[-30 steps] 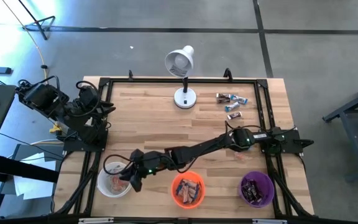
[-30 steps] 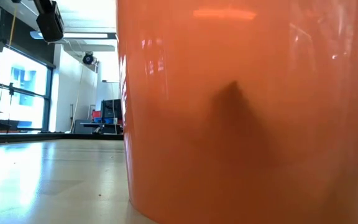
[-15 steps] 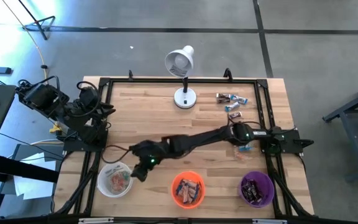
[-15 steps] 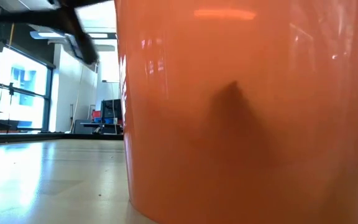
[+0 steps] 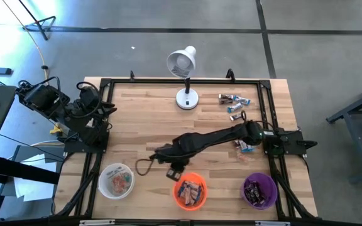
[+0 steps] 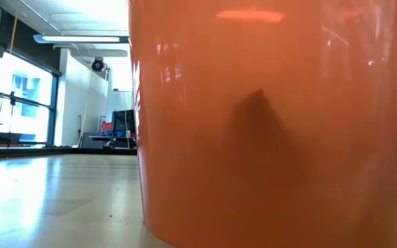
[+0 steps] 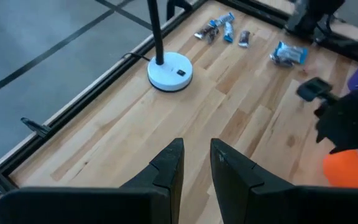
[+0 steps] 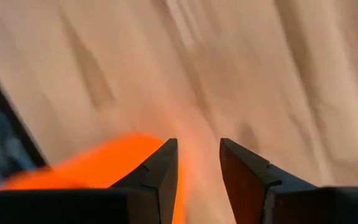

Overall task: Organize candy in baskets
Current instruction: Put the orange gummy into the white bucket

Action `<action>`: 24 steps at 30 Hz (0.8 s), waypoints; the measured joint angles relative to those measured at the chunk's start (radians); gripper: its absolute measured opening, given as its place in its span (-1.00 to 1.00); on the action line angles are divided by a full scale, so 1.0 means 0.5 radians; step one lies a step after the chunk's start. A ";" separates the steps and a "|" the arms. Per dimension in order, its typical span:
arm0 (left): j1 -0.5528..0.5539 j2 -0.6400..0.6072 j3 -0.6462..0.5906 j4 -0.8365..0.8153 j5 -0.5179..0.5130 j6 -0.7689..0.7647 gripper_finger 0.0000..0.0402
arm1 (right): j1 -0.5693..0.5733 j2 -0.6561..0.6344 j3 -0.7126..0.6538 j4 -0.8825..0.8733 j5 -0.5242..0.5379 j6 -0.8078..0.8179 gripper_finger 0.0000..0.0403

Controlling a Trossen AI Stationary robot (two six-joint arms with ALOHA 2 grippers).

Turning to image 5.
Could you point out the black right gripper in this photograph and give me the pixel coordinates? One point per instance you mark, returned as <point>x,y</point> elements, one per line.
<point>171,153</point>

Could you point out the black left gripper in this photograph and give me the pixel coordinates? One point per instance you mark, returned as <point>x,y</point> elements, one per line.
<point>90,95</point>

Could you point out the teal hard candy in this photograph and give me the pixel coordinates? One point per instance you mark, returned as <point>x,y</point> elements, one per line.
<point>127,179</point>

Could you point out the orange hard candy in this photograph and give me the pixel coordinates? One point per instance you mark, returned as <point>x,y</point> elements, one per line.
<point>116,182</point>

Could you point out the white plastic bucket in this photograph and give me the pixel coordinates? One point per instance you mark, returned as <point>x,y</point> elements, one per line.
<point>104,185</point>

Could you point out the brown Hershey's chocolate bar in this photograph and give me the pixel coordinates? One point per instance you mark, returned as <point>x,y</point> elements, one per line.
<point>225,96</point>
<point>237,143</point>
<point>236,116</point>
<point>257,186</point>
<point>225,101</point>
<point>249,188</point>
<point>252,196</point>
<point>261,197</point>

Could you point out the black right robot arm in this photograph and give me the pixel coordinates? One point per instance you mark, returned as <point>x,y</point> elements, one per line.
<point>218,136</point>

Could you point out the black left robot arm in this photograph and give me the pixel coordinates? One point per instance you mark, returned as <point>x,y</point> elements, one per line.
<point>42,97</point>

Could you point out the orange plastic bucket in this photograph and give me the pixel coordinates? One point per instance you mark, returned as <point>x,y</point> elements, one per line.
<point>175,192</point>

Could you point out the white desk lamp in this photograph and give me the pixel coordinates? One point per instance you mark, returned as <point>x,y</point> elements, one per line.
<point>187,99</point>

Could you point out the purple plastic bucket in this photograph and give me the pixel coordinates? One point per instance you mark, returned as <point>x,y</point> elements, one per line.
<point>271,185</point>

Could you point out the black desk beam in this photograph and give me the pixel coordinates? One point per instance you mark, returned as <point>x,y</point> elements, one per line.
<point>17,169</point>

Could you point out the white paper sheets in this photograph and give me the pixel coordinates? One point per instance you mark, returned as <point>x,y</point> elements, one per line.
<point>33,188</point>

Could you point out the black tripod stand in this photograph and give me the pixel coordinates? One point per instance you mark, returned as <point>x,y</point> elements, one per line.
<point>36,22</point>

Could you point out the black frame clamp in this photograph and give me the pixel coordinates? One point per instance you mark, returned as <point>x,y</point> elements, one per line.
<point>132,75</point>
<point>230,76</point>

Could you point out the white metal bracket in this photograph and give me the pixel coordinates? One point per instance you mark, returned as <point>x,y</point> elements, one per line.
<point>272,223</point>
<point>96,222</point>

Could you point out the grey metal table frame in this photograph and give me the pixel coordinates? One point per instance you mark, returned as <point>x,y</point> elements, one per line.
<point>354,108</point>

